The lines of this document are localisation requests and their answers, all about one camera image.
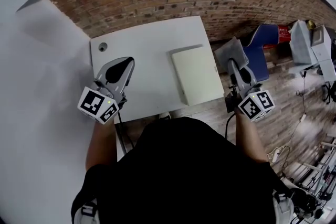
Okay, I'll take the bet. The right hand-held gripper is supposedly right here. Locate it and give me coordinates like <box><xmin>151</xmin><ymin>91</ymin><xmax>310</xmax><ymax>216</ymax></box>
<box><xmin>225</xmin><ymin>59</ymin><xmax>276</xmax><ymax>122</ymax></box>

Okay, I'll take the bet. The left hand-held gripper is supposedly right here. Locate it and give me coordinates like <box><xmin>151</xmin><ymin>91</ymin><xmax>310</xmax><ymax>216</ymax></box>
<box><xmin>78</xmin><ymin>57</ymin><xmax>135</xmax><ymax>124</ymax></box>

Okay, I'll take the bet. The grey woven cloth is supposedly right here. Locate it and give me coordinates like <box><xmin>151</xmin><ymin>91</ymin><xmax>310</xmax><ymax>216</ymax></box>
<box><xmin>214</xmin><ymin>37</ymin><xmax>249</xmax><ymax>71</ymax></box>

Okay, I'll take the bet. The person's left forearm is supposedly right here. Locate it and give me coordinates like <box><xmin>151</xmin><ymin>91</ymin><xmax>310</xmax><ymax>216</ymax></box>
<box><xmin>85</xmin><ymin>116</ymin><xmax>118</xmax><ymax>173</ymax></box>

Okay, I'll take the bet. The person's right forearm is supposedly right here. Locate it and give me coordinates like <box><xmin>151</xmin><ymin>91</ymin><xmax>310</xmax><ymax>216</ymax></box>
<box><xmin>234</xmin><ymin>107</ymin><xmax>271</xmax><ymax>163</ymax></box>

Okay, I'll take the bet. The blue chair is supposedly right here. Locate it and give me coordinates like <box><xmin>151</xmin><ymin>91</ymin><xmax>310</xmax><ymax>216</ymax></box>
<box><xmin>243</xmin><ymin>24</ymin><xmax>279</xmax><ymax>82</ymax></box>

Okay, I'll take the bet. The red plastic crate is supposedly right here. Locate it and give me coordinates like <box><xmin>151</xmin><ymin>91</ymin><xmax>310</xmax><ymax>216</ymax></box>
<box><xmin>263</xmin><ymin>25</ymin><xmax>292</xmax><ymax>49</ymax></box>

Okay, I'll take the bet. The white power strip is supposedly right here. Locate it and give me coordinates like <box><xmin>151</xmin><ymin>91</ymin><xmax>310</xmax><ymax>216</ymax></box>
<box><xmin>267</xmin><ymin>146</ymin><xmax>286</xmax><ymax>162</ymax></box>

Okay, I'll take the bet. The black swivel chair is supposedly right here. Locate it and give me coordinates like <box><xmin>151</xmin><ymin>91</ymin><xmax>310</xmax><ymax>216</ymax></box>
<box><xmin>321</xmin><ymin>81</ymin><xmax>336</xmax><ymax>105</ymax></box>

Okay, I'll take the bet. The person's black shirt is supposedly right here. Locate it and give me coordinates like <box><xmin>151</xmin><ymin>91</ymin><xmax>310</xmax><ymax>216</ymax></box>
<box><xmin>70</xmin><ymin>116</ymin><xmax>300</xmax><ymax>224</ymax></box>

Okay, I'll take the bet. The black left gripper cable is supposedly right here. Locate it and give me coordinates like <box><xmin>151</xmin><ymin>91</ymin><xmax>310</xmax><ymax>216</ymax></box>
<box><xmin>117</xmin><ymin>109</ymin><xmax>135</xmax><ymax>151</ymax></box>

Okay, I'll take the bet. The black floor cable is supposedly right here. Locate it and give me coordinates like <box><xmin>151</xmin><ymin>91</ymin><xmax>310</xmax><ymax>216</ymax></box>
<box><xmin>296</xmin><ymin>70</ymin><xmax>308</xmax><ymax>116</ymax></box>

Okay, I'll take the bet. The grey shoulder strap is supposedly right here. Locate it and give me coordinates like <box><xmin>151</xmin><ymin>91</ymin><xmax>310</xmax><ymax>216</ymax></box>
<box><xmin>271</xmin><ymin>190</ymin><xmax>295</xmax><ymax>224</ymax></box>
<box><xmin>75</xmin><ymin>201</ymin><xmax>99</xmax><ymax>224</ymax></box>

